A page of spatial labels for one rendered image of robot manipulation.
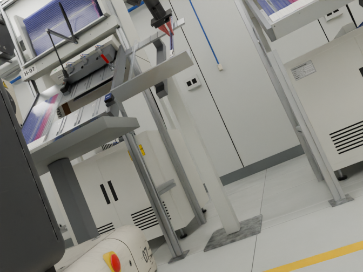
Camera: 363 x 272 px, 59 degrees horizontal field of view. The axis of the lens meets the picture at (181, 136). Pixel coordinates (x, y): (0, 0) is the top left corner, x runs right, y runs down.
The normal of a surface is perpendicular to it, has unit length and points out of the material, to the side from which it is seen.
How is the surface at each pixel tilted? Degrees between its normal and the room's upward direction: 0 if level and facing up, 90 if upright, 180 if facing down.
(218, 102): 90
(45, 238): 90
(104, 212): 90
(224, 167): 90
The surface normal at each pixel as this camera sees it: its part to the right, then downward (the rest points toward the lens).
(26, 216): 0.91, -0.40
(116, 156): -0.28, 0.04
